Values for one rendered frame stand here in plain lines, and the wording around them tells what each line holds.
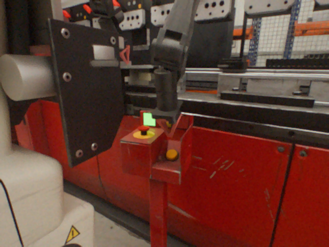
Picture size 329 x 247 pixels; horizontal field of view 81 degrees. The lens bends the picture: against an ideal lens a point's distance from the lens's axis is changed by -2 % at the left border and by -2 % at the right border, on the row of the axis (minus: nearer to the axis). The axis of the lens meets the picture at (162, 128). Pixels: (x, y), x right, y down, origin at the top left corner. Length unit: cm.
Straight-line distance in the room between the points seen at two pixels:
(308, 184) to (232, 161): 24
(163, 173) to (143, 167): 7
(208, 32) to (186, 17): 98
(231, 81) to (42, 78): 72
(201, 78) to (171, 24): 70
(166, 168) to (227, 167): 29
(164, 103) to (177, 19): 20
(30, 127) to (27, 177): 145
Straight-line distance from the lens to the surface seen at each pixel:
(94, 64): 26
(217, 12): 87
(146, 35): 106
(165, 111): 53
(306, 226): 88
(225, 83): 86
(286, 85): 83
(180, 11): 50
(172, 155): 64
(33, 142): 173
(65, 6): 151
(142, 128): 64
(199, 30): 149
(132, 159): 63
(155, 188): 72
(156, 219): 80
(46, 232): 30
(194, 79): 118
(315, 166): 77
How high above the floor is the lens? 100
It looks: 18 degrees down
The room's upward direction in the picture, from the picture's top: straight up
